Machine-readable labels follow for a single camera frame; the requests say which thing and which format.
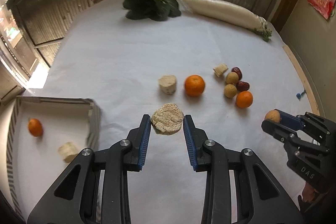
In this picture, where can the red jujube front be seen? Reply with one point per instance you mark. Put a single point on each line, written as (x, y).
(242, 86)

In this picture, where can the red jujube back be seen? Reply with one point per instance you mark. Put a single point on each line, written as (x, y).
(237, 71)

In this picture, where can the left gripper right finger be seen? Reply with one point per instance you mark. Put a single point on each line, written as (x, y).
(260, 197)

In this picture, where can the person right hand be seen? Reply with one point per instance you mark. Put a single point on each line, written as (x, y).
(309, 194)

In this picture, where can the striped white cardboard tray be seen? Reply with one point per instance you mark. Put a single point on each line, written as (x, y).
(33, 163)

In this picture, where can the white daikon radish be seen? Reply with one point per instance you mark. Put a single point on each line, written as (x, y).
(232, 14)

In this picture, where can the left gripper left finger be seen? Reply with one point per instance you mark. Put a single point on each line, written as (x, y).
(93, 188)

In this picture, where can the corn cob piece back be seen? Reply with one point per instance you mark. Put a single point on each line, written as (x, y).
(220, 69)

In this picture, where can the brown longan back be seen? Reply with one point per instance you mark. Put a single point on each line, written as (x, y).
(232, 78)

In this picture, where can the orange tangerine with stem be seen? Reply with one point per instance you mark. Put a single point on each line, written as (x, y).
(35, 127)

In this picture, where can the green leafy vegetable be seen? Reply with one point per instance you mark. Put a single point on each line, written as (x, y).
(156, 10)

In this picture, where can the brown longan front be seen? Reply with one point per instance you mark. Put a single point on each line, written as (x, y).
(230, 90)

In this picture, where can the large brown longan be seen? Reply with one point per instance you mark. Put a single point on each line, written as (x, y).
(273, 115)

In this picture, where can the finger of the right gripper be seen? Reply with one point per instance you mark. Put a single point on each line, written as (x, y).
(314, 126)
(283, 131)

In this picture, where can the red jujube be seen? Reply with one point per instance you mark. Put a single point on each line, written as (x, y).
(242, 86)
(237, 71)

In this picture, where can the large corn cob piece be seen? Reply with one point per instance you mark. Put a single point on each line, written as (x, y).
(167, 120)

